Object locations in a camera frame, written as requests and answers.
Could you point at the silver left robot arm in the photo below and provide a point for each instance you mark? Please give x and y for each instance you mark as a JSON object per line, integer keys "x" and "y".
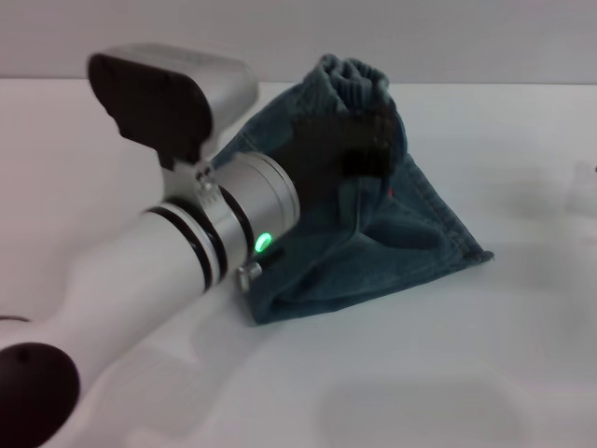
{"x": 140, "y": 280}

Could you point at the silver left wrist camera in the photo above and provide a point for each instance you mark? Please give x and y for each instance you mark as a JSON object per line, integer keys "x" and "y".
{"x": 158, "y": 102}

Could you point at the blue denim shorts with embroidery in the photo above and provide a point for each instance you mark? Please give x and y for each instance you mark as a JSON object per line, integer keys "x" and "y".
{"x": 410, "y": 242}

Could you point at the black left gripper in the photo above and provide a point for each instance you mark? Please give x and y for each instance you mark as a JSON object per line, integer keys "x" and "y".
{"x": 317, "y": 158}

